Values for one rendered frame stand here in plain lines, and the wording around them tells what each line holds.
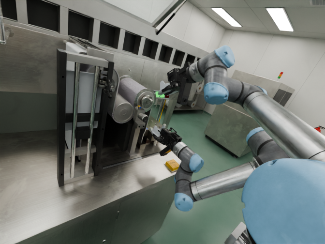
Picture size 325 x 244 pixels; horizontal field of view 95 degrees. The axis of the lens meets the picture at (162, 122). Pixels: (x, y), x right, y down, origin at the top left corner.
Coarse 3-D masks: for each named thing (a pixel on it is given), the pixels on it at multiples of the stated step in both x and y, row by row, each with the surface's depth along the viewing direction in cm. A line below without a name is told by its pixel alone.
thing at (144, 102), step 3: (144, 96) 82; (147, 96) 82; (150, 96) 84; (141, 99) 82; (144, 99) 82; (147, 99) 83; (141, 102) 82; (144, 102) 83; (147, 102) 84; (150, 102) 85; (141, 105) 84; (144, 105) 84; (147, 105) 85; (150, 105) 87
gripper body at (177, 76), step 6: (186, 66) 61; (168, 72) 67; (174, 72) 64; (180, 72) 64; (186, 72) 59; (168, 78) 67; (174, 78) 64; (180, 78) 64; (174, 84) 65; (180, 84) 64; (174, 90) 68
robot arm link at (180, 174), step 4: (180, 168) 72; (176, 172) 77; (180, 172) 72; (184, 172) 71; (188, 172) 70; (192, 172) 71; (176, 176) 73; (180, 176) 69; (184, 176) 69; (188, 176) 70; (176, 180) 70
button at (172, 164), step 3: (168, 162) 94; (171, 162) 95; (174, 162) 96; (168, 165) 93; (171, 165) 93; (174, 165) 93; (177, 165) 94; (171, 168) 91; (174, 168) 91; (177, 168) 94
